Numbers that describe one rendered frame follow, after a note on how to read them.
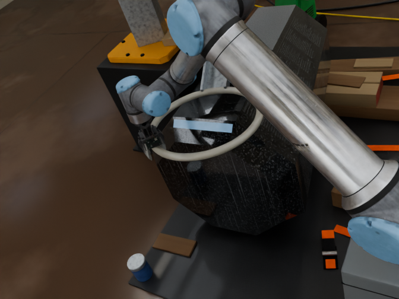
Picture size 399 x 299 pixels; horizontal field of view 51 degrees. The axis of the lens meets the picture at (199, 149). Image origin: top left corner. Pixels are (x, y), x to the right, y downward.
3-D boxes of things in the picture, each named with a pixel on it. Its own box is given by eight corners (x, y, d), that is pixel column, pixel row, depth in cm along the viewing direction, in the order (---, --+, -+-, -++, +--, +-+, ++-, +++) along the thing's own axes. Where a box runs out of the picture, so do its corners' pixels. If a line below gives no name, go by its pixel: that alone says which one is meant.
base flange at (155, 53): (106, 62, 275) (103, 56, 272) (146, 24, 303) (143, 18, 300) (166, 64, 249) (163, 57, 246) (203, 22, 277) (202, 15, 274)
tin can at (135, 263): (132, 277, 234) (123, 264, 226) (144, 263, 239) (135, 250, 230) (144, 285, 228) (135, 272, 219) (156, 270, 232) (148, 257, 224)
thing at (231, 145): (167, 97, 200) (165, 92, 198) (270, 85, 183) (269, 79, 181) (132, 166, 164) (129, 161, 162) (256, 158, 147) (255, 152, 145)
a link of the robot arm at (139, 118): (124, 107, 161) (148, 98, 162) (129, 117, 164) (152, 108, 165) (128, 118, 154) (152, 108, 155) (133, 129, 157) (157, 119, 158)
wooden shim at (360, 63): (353, 68, 301) (353, 66, 300) (355, 60, 307) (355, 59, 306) (391, 68, 289) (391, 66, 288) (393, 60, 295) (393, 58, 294)
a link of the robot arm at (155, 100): (170, 82, 141) (148, 75, 150) (145, 102, 137) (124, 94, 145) (180, 103, 147) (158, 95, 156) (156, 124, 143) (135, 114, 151)
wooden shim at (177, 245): (152, 248, 245) (152, 246, 244) (160, 234, 251) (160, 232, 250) (189, 257, 233) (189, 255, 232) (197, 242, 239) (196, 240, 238)
